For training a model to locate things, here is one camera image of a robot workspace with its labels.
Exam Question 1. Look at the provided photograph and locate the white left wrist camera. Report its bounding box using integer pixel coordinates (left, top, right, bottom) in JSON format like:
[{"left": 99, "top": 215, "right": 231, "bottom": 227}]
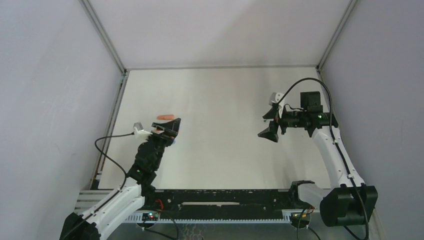
[{"left": 133, "top": 122, "right": 152, "bottom": 137}]

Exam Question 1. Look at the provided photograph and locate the orange translucent highlighter pen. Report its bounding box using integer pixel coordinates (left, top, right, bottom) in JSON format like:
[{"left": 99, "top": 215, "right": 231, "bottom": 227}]
[{"left": 156, "top": 114, "right": 175, "bottom": 121}]

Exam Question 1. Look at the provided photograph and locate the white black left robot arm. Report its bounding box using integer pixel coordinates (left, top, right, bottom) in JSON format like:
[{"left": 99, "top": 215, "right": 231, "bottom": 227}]
[{"left": 59, "top": 118, "right": 181, "bottom": 240}]

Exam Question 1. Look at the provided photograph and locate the black cable on base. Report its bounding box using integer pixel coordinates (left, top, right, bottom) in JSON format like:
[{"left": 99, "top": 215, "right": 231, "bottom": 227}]
[{"left": 135, "top": 208, "right": 206, "bottom": 240}]

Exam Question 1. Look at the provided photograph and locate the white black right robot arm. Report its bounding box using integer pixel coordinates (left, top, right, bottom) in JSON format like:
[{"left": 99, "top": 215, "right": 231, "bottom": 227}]
[{"left": 258, "top": 91, "right": 378, "bottom": 240}]

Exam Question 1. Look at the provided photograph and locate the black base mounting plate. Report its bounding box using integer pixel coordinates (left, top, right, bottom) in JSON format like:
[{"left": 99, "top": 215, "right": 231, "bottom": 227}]
[{"left": 142, "top": 189, "right": 311, "bottom": 222}]

